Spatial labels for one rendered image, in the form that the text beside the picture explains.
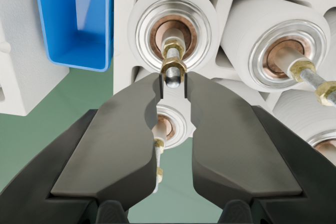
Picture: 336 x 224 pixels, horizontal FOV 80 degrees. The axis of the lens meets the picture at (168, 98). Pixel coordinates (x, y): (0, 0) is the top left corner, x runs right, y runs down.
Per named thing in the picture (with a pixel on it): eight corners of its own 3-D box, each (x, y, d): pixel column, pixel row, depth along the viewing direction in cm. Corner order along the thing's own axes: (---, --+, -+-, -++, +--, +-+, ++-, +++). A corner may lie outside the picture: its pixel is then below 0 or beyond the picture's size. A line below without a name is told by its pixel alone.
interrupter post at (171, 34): (169, 54, 21) (169, 66, 19) (156, 34, 20) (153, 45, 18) (189, 41, 21) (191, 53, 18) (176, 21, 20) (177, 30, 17)
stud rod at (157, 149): (163, 134, 25) (159, 190, 19) (158, 139, 26) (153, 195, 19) (156, 130, 25) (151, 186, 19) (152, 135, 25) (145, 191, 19)
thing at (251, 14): (271, -13, 33) (353, 3, 18) (260, 44, 39) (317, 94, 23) (212, -9, 34) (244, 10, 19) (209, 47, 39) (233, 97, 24)
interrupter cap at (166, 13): (163, 83, 23) (162, 86, 23) (120, 27, 20) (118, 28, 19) (223, 49, 21) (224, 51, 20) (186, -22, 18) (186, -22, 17)
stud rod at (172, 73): (176, 50, 19) (178, 91, 13) (166, 47, 19) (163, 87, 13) (179, 40, 19) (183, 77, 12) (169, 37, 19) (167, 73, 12)
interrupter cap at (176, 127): (198, 122, 26) (199, 126, 26) (164, 153, 30) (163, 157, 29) (151, 91, 24) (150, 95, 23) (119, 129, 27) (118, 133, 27)
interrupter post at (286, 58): (298, 44, 21) (318, 56, 18) (292, 66, 22) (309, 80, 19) (274, 45, 21) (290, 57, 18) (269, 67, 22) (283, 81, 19)
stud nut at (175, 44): (179, 62, 18) (179, 66, 17) (160, 57, 18) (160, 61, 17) (185, 41, 17) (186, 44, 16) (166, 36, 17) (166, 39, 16)
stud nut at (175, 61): (180, 82, 15) (180, 88, 14) (158, 77, 15) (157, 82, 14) (188, 58, 14) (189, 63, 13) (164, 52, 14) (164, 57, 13)
